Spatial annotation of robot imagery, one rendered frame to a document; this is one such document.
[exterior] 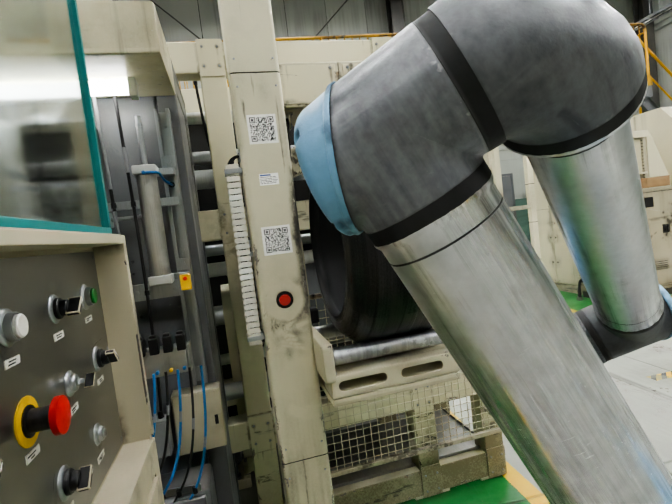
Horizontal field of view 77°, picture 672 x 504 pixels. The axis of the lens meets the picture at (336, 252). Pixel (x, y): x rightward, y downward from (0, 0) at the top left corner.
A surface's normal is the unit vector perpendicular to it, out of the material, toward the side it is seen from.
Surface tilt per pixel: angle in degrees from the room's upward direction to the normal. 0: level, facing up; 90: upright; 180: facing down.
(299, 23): 90
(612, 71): 111
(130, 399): 90
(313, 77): 90
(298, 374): 90
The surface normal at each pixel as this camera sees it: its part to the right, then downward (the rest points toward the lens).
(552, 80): 0.16, 0.54
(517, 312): 0.11, 0.10
